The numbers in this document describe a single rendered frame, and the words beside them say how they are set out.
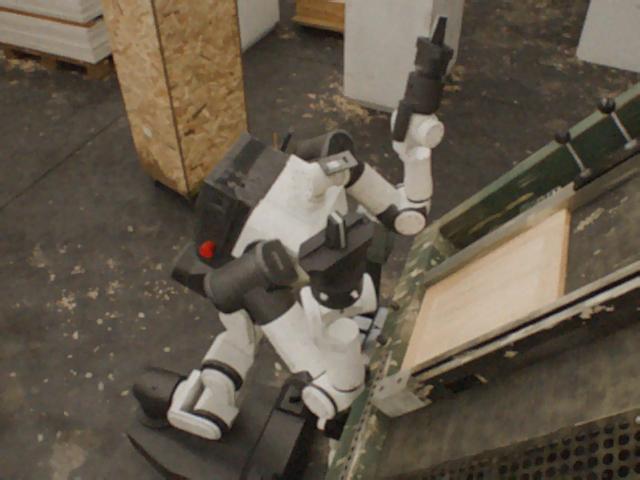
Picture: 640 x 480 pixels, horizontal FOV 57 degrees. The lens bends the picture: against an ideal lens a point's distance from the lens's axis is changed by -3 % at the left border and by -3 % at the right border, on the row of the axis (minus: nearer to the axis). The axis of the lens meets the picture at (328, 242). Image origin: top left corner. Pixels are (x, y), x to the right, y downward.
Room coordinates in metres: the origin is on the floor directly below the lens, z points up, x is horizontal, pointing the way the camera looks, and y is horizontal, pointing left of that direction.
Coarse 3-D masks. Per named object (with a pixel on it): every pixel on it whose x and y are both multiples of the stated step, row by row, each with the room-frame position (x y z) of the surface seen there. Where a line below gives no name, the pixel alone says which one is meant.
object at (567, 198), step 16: (608, 176) 1.05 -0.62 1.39; (624, 176) 1.04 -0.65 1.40; (560, 192) 1.11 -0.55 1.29; (576, 192) 1.07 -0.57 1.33; (592, 192) 1.06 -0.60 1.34; (544, 208) 1.10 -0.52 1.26; (560, 208) 1.08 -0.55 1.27; (576, 208) 1.07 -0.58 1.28; (512, 224) 1.13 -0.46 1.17; (528, 224) 1.10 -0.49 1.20; (480, 240) 1.17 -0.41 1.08; (496, 240) 1.12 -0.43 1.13; (464, 256) 1.15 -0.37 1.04; (480, 256) 1.13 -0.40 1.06; (432, 272) 1.19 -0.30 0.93; (448, 272) 1.15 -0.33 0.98
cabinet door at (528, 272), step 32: (544, 224) 1.07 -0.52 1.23; (512, 256) 1.04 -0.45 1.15; (544, 256) 0.95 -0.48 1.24; (448, 288) 1.09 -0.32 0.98; (480, 288) 1.00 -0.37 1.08; (512, 288) 0.92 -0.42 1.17; (544, 288) 0.84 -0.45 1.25; (448, 320) 0.96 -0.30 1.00; (480, 320) 0.88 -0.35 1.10; (512, 320) 0.81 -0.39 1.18; (416, 352) 0.92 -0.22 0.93
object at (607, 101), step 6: (600, 102) 1.14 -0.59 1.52; (606, 102) 1.13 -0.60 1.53; (612, 102) 1.13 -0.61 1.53; (600, 108) 1.13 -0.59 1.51; (606, 108) 1.12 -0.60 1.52; (612, 108) 1.12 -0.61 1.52; (606, 114) 1.12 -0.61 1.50; (612, 114) 1.12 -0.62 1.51; (618, 120) 1.11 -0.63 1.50; (618, 126) 1.10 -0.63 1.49; (624, 132) 1.08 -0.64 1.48; (630, 138) 1.07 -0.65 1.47; (630, 144) 1.06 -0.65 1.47; (636, 144) 1.05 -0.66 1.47
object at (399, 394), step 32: (608, 288) 0.68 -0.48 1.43; (544, 320) 0.69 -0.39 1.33; (576, 320) 0.66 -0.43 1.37; (608, 320) 0.64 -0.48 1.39; (448, 352) 0.77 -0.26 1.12; (480, 352) 0.71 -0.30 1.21; (512, 352) 0.69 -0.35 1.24; (544, 352) 0.67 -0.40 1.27; (384, 384) 0.81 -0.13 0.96; (416, 384) 0.74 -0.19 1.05; (448, 384) 0.72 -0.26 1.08; (480, 384) 0.70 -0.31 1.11
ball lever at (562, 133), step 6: (558, 132) 1.16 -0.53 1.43; (564, 132) 1.15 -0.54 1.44; (558, 138) 1.15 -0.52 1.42; (564, 138) 1.14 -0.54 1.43; (570, 138) 1.15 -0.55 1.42; (570, 144) 1.14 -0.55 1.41; (570, 150) 1.13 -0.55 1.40; (576, 156) 1.12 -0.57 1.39; (576, 162) 1.11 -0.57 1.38; (582, 168) 1.10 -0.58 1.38; (588, 168) 1.09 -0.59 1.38; (582, 174) 1.09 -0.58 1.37; (588, 174) 1.08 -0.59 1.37
